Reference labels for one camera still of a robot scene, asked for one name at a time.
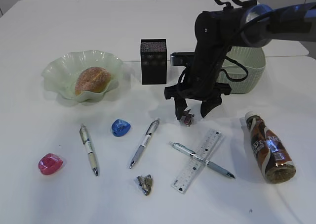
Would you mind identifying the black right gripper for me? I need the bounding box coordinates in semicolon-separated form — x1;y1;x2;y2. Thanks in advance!
164;7;246;120

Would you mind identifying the pink paper ball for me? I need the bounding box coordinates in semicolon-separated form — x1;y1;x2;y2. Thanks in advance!
181;109;195;127

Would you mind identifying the grey paper ball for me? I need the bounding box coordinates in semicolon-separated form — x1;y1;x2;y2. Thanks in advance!
136;174;153;196

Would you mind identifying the brown coffee drink bottle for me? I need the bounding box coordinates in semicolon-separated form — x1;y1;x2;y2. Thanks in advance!
245;111;296;184

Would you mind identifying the sugared bread bun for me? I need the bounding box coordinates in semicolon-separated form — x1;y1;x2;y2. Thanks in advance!
75;67;112;95

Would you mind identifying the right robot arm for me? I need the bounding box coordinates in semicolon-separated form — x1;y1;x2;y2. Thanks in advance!
164;2;316;119

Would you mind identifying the grey grip right pen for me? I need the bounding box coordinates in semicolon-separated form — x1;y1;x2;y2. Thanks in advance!
169;141;236;179

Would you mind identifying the grey grip pen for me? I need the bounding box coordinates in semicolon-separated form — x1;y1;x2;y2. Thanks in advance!
129;118;160;169
169;141;236;179

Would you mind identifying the grey grip middle pen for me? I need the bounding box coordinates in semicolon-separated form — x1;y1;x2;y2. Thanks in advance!
129;118;160;169

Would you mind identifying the black mesh pen holder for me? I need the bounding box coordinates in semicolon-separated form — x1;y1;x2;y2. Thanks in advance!
140;39;167;85

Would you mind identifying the green plastic woven basket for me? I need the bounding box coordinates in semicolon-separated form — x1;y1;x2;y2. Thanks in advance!
217;46;266;94

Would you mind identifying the beige retractable pen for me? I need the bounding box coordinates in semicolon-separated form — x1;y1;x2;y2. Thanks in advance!
79;124;99;177

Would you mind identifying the green wavy glass plate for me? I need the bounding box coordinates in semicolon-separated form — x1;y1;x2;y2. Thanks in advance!
41;50;123;102

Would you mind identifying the clear plastic ruler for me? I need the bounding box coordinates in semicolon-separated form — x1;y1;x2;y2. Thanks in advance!
169;129;223;194

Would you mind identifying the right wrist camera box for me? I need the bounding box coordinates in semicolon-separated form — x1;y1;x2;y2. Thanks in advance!
170;52;195;67

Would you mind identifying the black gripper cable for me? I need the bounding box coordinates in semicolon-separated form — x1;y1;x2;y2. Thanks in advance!
178;0;274;96

